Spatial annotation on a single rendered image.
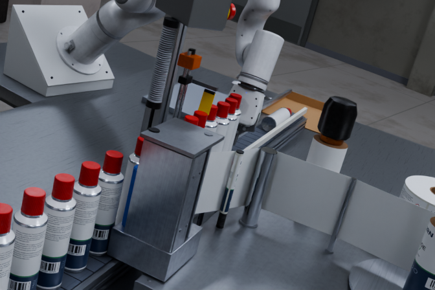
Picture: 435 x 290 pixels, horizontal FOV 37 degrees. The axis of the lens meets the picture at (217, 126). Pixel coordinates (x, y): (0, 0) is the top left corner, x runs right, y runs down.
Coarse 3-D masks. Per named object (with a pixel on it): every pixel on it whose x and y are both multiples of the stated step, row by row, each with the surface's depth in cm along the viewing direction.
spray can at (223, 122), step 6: (222, 102) 164; (222, 108) 162; (228, 108) 163; (216, 114) 163; (222, 114) 163; (216, 120) 163; (222, 120) 163; (228, 120) 164; (222, 126) 163; (228, 126) 165; (216, 132) 163; (222, 132) 164; (216, 144) 165; (222, 144) 166; (216, 150) 165
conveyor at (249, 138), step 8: (296, 120) 234; (256, 128) 216; (288, 128) 224; (248, 136) 207; (256, 136) 208; (240, 144) 198; (248, 144) 200; (264, 144) 203; (96, 256) 123; (104, 256) 124; (88, 264) 120; (96, 264) 121; (104, 264) 122; (64, 272) 116; (80, 272) 118; (88, 272) 118; (64, 280) 114; (72, 280) 115; (80, 280) 115; (64, 288) 112; (72, 288) 113
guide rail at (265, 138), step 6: (306, 108) 239; (300, 114) 233; (288, 120) 220; (294, 120) 227; (282, 126) 214; (270, 132) 204; (276, 132) 209; (264, 138) 198; (270, 138) 204; (252, 144) 190; (258, 144) 194
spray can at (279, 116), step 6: (282, 108) 226; (288, 108) 231; (276, 114) 218; (282, 114) 221; (288, 114) 225; (264, 120) 215; (270, 120) 214; (276, 120) 214; (282, 120) 219; (264, 126) 215; (270, 126) 215; (276, 126) 215
